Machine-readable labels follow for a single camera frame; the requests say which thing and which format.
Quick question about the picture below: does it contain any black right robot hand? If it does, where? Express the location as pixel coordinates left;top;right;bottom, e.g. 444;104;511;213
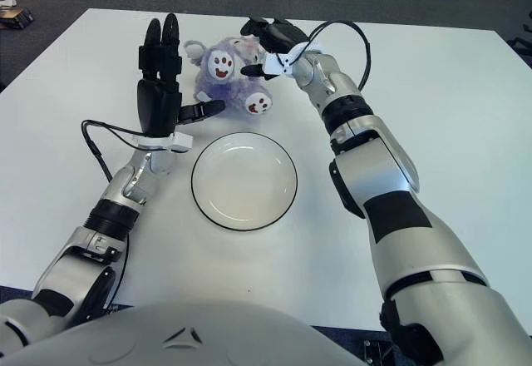
239;15;308;82

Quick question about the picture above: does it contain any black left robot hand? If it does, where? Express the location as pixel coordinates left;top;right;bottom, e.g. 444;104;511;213
135;12;226;139

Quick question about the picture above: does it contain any purple plush rabbit doll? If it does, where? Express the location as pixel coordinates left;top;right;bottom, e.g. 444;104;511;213
184;36;275;116

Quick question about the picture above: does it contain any white plate with black rim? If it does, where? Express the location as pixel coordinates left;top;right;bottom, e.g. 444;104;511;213
190;131;298;233

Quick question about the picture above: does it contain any white right wrist connector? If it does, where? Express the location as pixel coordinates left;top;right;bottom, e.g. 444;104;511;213
264;43;321;76

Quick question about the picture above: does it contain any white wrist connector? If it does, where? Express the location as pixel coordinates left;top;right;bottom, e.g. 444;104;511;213
132;132;195;154
264;43;321;76

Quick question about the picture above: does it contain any white left wrist connector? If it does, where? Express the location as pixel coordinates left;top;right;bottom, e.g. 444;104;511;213
132;132;195;154

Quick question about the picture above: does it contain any black and gold box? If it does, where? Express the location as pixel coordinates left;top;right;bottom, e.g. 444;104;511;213
0;7;34;30

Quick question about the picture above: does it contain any grey robot torso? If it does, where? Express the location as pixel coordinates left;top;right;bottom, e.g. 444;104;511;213
0;299;367;366

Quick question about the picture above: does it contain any black chair base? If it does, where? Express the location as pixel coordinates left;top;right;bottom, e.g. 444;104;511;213
505;7;532;70

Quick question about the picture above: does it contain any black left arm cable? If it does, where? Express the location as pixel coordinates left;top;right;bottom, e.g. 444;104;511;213
81;119;145;184

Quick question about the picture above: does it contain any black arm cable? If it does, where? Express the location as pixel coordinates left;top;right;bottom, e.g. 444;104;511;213
290;19;372;92
81;119;145;184

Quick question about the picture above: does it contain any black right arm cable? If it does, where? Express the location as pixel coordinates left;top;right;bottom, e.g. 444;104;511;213
290;19;372;92

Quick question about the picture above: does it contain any metal table bracket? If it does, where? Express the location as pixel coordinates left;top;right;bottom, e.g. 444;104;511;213
362;339;396;366

